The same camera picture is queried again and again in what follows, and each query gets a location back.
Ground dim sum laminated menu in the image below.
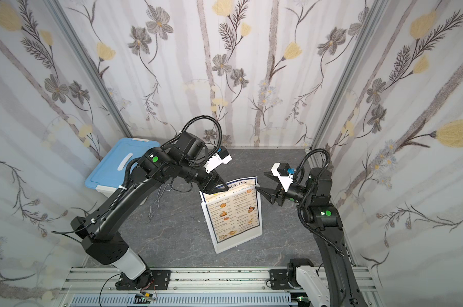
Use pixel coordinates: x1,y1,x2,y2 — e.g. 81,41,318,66
201,176,261,243

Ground white acrylic menu rack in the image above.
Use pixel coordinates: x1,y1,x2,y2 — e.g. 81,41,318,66
200,180,264,254

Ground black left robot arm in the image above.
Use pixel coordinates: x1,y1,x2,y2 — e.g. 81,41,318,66
62,115,229,290

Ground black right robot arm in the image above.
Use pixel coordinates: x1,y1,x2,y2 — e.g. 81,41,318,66
257,148,367,306

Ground metal scissors forceps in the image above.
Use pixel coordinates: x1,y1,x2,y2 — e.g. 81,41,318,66
148,184,171,223

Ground blue lid storage box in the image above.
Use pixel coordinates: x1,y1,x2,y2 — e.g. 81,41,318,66
85,138,160,198

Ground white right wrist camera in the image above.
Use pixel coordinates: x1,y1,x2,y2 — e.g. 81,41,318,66
271,163,296,192

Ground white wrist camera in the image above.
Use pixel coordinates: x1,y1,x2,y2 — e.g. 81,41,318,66
205,147,232,173
271,163,296,192

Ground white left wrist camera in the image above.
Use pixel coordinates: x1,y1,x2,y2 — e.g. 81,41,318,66
205,147,232,173

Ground white slotted cable duct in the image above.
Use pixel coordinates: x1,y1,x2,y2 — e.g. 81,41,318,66
65,293,298,306

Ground aluminium mounting rail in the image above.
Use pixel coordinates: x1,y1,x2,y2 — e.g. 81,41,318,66
60,266,378,296

